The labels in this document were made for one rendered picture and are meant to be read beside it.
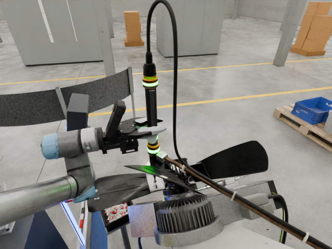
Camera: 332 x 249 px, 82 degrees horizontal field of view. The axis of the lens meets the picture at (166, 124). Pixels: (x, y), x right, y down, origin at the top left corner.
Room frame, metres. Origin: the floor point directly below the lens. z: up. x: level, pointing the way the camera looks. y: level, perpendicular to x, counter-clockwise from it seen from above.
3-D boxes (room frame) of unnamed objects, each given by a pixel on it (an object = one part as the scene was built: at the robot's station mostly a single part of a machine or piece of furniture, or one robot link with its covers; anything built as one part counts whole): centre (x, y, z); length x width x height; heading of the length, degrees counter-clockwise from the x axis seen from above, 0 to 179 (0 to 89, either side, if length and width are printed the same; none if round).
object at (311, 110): (2.70, -2.45, 0.25); 0.60 x 0.41 x 0.22; 110
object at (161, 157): (0.51, 0.04, 1.31); 0.09 x 0.07 x 0.10; 51
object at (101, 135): (0.48, 0.15, 1.44); 0.12 x 0.08 x 0.09; 106
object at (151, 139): (0.48, 0.04, 1.44); 0.09 x 0.03 x 0.06; 95
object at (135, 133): (0.47, 0.09, 1.46); 0.09 x 0.05 x 0.02; 95
